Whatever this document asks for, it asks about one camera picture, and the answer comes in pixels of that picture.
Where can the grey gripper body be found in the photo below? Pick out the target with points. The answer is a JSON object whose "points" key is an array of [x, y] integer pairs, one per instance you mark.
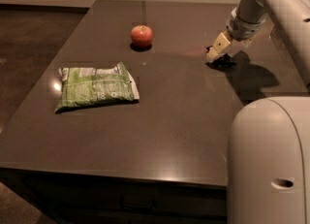
{"points": [[242, 29]]}

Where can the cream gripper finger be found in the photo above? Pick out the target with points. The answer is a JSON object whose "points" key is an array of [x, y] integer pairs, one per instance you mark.
{"points": [[246, 42], [219, 47]]}

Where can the black rxbar chocolate bar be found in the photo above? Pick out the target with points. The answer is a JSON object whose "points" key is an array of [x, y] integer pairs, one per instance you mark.
{"points": [[224, 61]]}

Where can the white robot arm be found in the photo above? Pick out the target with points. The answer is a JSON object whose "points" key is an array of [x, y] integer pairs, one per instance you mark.
{"points": [[269, 144]]}

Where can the green jalapeno chip bag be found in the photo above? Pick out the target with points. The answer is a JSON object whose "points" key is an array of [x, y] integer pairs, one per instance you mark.
{"points": [[88, 87]]}

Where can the red apple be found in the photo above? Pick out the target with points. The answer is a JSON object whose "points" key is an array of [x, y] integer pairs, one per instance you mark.
{"points": [[142, 36]]}

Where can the dark drawer handle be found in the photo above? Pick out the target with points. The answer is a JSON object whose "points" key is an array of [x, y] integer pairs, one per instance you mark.
{"points": [[133, 203]]}

